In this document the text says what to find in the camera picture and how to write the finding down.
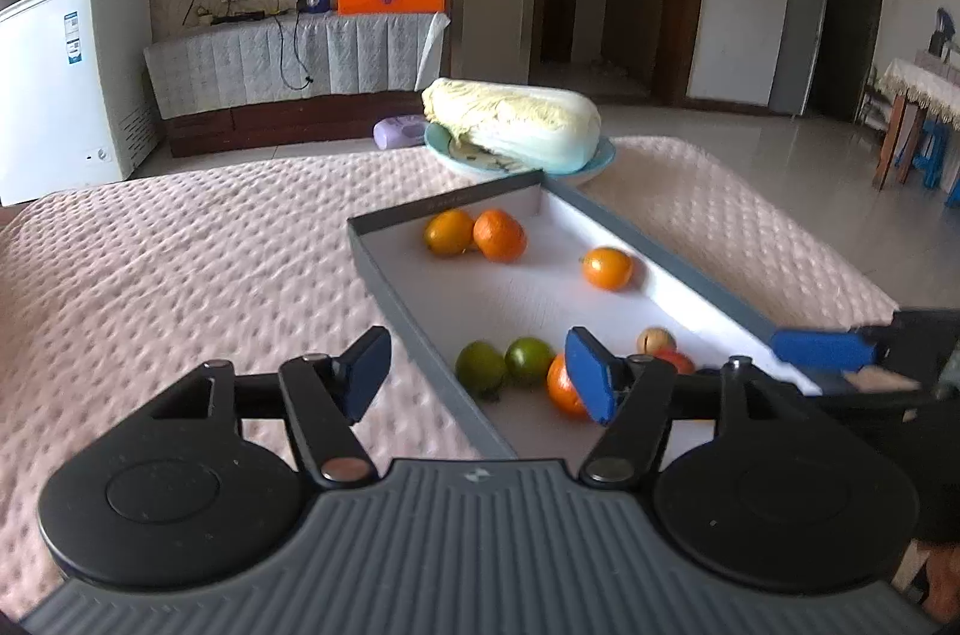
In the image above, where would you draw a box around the white chest freezer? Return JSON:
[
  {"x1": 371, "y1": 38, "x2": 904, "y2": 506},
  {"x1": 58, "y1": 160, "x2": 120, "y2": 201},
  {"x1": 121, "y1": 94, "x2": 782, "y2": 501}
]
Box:
[{"x1": 0, "y1": 0, "x2": 162, "y2": 207}]

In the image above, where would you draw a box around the table with lace cloth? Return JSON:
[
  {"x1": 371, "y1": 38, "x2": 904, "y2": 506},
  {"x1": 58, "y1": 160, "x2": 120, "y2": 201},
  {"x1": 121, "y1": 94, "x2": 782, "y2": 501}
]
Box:
[{"x1": 870, "y1": 54, "x2": 960, "y2": 194}]

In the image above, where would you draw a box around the dark brown door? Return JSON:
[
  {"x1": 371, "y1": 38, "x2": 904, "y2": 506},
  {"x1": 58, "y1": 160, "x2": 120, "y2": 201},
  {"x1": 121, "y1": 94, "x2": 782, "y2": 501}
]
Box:
[{"x1": 814, "y1": 0, "x2": 890, "y2": 125}]

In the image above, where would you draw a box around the large orange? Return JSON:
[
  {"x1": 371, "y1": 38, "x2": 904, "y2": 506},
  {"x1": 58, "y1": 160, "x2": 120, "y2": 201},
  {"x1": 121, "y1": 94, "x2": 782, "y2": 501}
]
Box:
[{"x1": 472, "y1": 208, "x2": 527, "y2": 263}]

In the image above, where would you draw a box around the tangerine with stem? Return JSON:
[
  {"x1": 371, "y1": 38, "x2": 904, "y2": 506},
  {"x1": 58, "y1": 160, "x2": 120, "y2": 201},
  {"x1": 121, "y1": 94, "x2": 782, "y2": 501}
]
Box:
[{"x1": 581, "y1": 246, "x2": 635, "y2": 291}]

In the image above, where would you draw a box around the grey refrigerator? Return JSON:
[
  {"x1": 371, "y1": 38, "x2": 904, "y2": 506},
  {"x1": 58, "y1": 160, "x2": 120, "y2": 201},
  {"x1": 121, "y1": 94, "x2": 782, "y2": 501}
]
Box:
[{"x1": 766, "y1": 0, "x2": 835, "y2": 119}]

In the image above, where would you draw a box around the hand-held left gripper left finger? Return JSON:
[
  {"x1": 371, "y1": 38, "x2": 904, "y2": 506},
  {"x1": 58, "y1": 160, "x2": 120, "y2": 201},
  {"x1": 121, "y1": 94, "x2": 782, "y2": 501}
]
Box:
[{"x1": 150, "y1": 326, "x2": 392, "y2": 490}]

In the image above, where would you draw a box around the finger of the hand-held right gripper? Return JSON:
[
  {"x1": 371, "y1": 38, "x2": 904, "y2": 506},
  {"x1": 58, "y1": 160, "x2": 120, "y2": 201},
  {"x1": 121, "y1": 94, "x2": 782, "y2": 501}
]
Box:
[
  {"x1": 816, "y1": 389, "x2": 938, "y2": 449},
  {"x1": 771, "y1": 327, "x2": 880, "y2": 372}
]

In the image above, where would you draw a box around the light blue plate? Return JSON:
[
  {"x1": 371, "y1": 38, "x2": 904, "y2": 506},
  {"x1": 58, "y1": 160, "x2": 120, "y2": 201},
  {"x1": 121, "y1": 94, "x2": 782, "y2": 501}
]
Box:
[{"x1": 424, "y1": 121, "x2": 617, "y2": 190}]

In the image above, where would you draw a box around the white cabinet cover cloth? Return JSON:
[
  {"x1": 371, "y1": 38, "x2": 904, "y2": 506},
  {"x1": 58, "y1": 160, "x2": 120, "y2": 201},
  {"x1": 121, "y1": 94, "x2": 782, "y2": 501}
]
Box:
[{"x1": 142, "y1": 11, "x2": 451, "y2": 121}]

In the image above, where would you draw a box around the small tangerine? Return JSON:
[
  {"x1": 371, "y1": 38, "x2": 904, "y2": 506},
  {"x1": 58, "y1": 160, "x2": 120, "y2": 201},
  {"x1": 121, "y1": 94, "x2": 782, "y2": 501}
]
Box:
[{"x1": 546, "y1": 354, "x2": 590, "y2": 420}]

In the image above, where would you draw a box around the dark wooden television cabinet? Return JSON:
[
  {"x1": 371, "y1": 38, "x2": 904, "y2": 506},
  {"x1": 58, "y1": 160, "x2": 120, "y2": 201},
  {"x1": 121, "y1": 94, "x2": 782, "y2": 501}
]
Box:
[{"x1": 163, "y1": 91, "x2": 428, "y2": 158}]

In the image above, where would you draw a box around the yellow orange citrus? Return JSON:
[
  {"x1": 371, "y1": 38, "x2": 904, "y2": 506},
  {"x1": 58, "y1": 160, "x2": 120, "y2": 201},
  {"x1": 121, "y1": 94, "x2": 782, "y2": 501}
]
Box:
[{"x1": 424, "y1": 210, "x2": 476, "y2": 257}]

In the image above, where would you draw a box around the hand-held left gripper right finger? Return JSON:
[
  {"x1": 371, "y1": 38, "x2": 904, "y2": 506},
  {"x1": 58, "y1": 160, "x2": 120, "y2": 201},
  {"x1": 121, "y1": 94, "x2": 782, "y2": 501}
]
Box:
[{"x1": 565, "y1": 326, "x2": 818, "y2": 487}]

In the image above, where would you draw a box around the napa cabbage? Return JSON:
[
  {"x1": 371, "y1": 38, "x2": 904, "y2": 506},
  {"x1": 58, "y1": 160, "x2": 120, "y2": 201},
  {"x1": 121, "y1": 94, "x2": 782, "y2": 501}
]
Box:
[{"x1": 421, "y1": 78, "x2": 603, "y2": 175}]

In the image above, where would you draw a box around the grey box with white inside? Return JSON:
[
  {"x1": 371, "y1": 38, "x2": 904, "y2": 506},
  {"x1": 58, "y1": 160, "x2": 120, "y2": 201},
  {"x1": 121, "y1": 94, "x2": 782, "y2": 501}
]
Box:
[{"x1": 346, "y1": 168, "x2": 848, "y2": 462}]

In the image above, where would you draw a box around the pink quilted bedspread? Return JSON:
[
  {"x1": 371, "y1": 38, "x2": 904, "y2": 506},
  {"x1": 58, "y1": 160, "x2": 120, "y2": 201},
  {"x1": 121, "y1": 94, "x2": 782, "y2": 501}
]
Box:
[{"x1": 0, "y1": 136, "x2": 901, "y2": 606}]

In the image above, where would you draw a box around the blue plastic stool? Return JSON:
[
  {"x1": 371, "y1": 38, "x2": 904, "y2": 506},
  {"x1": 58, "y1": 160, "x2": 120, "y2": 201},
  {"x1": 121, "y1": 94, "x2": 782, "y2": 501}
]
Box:
[{"x1": 892, "y1": 118, "x2": 947, "y2": 190}]

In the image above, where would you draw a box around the purple plastic bottle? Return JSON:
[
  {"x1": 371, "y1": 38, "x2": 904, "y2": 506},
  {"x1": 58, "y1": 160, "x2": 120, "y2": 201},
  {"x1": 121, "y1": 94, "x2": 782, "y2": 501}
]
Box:
[{"x1": 373, "y1": 114, "x2": 428, "y2": 151}]

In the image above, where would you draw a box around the black cable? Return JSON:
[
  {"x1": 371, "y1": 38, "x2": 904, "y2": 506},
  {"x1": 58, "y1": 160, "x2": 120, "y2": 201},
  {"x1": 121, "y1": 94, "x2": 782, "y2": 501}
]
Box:
[{"x1": 279, "y1": 13, "x2": 314, "y2": 91}]

